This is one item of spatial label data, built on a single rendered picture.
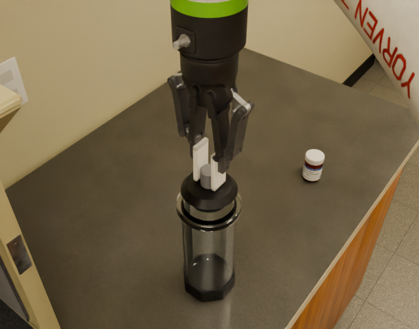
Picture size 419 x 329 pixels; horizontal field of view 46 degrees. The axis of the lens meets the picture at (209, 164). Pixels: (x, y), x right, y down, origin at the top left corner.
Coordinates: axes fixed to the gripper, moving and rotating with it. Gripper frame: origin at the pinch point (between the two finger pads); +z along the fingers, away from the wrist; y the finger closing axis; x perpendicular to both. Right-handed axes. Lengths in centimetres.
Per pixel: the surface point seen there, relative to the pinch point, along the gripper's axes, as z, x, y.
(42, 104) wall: 17, 7, -56
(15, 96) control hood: -26.0, -26.0, -1.3
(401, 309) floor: 125, 87, 30
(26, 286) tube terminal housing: 11.5, -27.8, -12.7
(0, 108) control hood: -25.8, -27.7, -1.2
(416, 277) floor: 125, 106, 29
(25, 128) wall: 21, 1, -56
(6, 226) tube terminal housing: -1.4, -27.0, -12.6
